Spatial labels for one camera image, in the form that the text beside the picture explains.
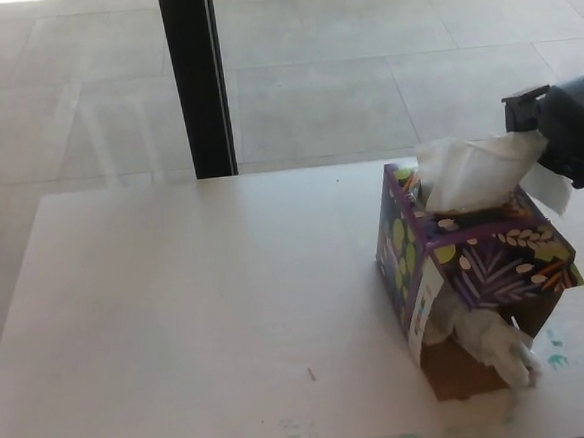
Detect crumpled white tissue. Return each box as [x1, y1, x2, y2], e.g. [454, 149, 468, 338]
[422, 285, 544, 397]

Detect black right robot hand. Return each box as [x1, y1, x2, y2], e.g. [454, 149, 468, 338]
[500, 69, 584, 195]

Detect black window frame post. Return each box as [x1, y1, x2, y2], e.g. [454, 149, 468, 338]
[156, 0, 240, 182]

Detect purple floral tissue box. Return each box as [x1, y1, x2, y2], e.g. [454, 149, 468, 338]
[368, 149, 584, 407]

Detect white tissue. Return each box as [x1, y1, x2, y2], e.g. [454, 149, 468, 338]
[422, 285, 544, 397]
[413, 127, 573, 227]

